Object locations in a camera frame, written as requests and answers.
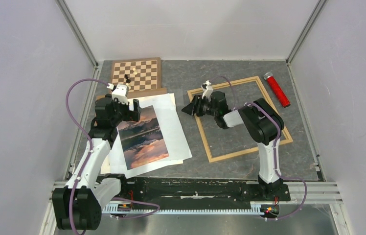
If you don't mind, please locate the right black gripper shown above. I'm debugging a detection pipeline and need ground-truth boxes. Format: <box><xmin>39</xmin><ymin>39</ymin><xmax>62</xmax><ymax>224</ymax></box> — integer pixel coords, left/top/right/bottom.
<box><xmin>182</xmin><ymin>94</ymin><xmax>218</xmax><ymax>117</ymax></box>

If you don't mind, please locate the wooden picture frame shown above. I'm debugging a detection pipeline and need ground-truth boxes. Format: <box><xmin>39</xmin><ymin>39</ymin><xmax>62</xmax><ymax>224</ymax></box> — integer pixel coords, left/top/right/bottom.
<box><xmin>194</xmin><ymin>76</ymin><xmax>293</xmax><ymax>163</ymax></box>

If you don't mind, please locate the brown frame backing board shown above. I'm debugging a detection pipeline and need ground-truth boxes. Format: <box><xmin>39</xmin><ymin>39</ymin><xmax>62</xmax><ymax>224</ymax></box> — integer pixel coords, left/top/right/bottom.
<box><xmin>92</xmin><ymin>87</ymin><xmax>168</xmax><ymax>127</ymax></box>

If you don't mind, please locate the landscape photo print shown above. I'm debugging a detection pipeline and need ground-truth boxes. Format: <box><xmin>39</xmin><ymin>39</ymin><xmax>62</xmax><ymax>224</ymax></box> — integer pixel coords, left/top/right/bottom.
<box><xmin>117</xmin><ymin>106</ymin><xmax>169</xmax><ymax>170</ymax></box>

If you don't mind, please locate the red glitter microphone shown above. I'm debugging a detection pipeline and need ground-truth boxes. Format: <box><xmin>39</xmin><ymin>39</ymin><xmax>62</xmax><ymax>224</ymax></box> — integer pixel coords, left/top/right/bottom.
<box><xmin>264</xmin><ymin>72</ymin><xmax>291</xmax><ymax>108</ymax></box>

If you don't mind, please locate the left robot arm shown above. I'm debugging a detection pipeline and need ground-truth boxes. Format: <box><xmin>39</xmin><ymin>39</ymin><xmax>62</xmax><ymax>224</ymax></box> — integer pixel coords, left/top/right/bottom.
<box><xmin>51</xmin><ymin>94</ymin><xmax>141</xmax><ymax>233</ymax></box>

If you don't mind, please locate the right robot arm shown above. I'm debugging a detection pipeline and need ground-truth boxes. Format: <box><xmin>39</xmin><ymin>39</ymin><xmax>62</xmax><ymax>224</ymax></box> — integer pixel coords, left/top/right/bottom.
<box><xmin>182</xmin><ymin>91</ymin><xmax>285</xmax><ymax>200</ymax></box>

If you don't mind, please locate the black chess piece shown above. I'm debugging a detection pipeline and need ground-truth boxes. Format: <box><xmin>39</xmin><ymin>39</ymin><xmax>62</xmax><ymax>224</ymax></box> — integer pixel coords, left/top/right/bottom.
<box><xmin>124</xmin><ymin>74</ymin><xmax>131</xmax><ymax>83</ymax></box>

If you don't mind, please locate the wooden chessboard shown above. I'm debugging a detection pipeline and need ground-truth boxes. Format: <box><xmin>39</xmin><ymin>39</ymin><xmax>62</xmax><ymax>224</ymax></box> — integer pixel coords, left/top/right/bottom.
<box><xmin>111</xmin><ymin>57</ymin><xmax>162</xmax><ymax>92</ymax></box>

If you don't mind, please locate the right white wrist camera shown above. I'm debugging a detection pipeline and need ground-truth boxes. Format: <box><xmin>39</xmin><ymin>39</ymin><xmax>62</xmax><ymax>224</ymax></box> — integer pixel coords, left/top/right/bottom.
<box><xmin>201</xmin><ymin>80</ymin><xmax>214</xmax><ymax>100</ymax></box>

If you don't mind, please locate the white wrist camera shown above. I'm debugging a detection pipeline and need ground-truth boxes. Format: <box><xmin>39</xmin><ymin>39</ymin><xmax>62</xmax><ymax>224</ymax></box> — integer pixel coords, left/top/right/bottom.
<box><xmin>201</xmin><ymin>80</ymin><xmax>214</xmax><ymax>100</ymax></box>
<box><xmin>111</xmin><ymin>84</ymin><xmax>129</xmax><ymax>105</ymax></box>

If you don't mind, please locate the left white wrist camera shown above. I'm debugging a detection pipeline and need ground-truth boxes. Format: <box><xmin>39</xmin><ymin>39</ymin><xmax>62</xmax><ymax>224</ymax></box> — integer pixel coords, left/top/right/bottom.
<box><xmin>111</xmin><ymin>84</ymin><xmax>129</xmax><ymax>105</ymax></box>

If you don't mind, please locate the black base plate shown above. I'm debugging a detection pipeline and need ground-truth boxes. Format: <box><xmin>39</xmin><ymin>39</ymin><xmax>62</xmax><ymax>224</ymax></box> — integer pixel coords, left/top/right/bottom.
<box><xmin>117</xmin><ymin>177</ymin><xmax>291</xmax><ymax>210</ymax></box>

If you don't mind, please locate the white slotted cable duct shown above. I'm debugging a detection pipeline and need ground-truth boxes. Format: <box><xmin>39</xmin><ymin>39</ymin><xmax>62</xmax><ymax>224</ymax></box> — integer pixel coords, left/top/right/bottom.
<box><xmin>101</xmin><ymin>201</ymin><xmax>281</xmax><ymax>216</ymax></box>

